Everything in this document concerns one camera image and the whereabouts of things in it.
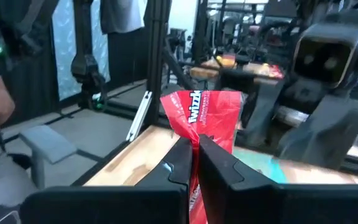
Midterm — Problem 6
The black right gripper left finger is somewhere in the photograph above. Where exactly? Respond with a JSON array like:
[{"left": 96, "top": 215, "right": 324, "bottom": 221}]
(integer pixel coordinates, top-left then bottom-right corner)
[{"left": 20, "top": 138, "right": 194, "bottom": 224}]

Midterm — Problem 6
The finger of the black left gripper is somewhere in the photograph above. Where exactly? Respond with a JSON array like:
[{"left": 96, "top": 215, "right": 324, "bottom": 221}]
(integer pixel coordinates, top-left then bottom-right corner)
[
  {"left": 244, "top": 80, "right": 284, "bottom": 147},
  {"left": 278, "top": 104, "right": 358, "bottom": 169}
]

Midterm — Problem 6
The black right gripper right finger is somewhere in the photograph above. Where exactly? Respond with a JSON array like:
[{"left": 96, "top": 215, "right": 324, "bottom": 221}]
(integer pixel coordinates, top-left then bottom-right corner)
[{"left": 199, "top": 135, "right": 358, "bottom": 224}]

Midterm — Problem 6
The red Twizzlers candy pack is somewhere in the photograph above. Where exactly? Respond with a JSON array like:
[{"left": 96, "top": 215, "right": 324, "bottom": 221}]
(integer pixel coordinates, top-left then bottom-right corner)
[{"left": 160, "top": 90, "right": 246, "bottom": 224}]

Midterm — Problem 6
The red flat object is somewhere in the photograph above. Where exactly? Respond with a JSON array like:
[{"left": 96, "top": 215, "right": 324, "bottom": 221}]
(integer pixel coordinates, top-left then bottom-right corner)
[{"left": 259, "top": 63, "right": 286, "bottom": 80}]

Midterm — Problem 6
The orange yellow object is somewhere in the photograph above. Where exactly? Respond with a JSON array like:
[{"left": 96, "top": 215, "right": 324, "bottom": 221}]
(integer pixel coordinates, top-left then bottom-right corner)
[{"left": 215, "top": 55, "right": 236, "bottom": 68}]

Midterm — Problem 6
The wooden work table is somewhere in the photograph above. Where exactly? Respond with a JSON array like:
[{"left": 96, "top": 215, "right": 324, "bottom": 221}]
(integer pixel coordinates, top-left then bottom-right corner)
[{"left": 190, "top": 55, "right": 286, "bottom": 83}]

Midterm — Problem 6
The grey metal bench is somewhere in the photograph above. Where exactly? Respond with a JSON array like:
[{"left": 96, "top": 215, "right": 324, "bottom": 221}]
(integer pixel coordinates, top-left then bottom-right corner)
[{"left": 18, "top": 124, "right": 78, "bottom": 189}]

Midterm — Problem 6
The blue white patterned curtain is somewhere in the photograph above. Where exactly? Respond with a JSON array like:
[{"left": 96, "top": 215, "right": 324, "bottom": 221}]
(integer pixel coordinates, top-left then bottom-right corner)
[{"left": 52, "top": 0, "right": 112, "bottom": 101}]

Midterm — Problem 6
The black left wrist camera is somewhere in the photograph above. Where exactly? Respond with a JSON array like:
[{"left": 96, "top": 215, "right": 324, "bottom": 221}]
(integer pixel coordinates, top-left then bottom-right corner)
[{"left": 291, "top": 22, "right": 358, "bottom": 91}]

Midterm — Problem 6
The silver aluminium frame brace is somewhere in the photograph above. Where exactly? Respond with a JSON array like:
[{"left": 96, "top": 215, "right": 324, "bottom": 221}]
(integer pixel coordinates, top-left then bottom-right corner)
[{"left": 126, "top": 90, "right": 153, "bottom": 142}]

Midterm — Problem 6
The black aluminium rig frame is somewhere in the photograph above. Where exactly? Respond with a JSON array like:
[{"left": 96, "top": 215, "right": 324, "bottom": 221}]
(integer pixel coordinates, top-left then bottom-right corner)
[{"left": 71, "top": 0, "right": 198, "bottom": 187}]

